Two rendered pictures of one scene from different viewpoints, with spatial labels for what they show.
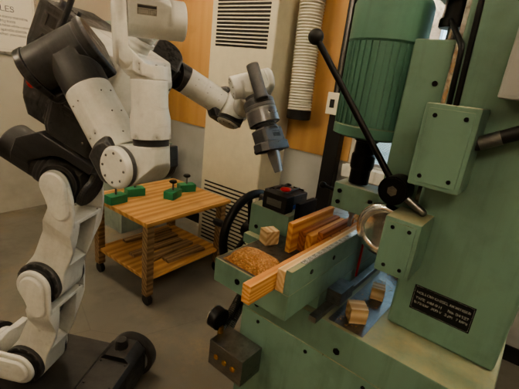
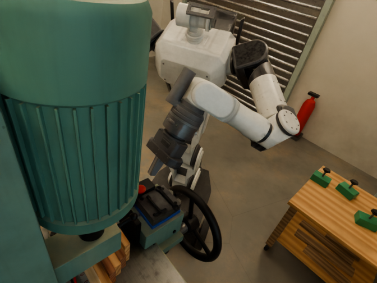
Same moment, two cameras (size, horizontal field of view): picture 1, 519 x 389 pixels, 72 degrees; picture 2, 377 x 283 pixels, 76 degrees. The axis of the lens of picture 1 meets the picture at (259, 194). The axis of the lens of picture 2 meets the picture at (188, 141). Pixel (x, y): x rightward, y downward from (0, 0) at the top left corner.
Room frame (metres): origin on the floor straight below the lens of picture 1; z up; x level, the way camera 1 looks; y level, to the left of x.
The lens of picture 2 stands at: (1.09, -0.51, 1.54)
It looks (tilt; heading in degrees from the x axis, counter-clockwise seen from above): 36 degrees down; 94
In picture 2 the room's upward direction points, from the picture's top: 13 degrees clockwise
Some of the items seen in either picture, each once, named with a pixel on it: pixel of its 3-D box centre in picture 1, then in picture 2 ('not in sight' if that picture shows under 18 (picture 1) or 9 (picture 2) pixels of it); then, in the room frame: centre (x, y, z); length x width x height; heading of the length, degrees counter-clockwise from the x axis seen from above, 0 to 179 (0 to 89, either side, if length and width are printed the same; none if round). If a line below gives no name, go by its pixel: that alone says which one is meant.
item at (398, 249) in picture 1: (403, 242); not in sight; (0.68, -0.31, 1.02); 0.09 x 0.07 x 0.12; 143
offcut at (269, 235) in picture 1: (269, 235); not in sight; (0.86, -0.04, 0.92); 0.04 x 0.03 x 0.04; 121
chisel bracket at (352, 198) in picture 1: (361, 201); (83, 246); (0.91, -0.27, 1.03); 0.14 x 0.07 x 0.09; 53
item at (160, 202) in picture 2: (283, 195); (152, 199); (1.00, -0.07, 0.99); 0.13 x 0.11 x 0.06; 143
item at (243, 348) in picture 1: (233, 355); not in sight; (0.80, 0.02, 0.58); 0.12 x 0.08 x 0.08; 53
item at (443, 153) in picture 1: (446, 147); not in sight; (0.67, -0.33, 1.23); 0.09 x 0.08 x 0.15; 53
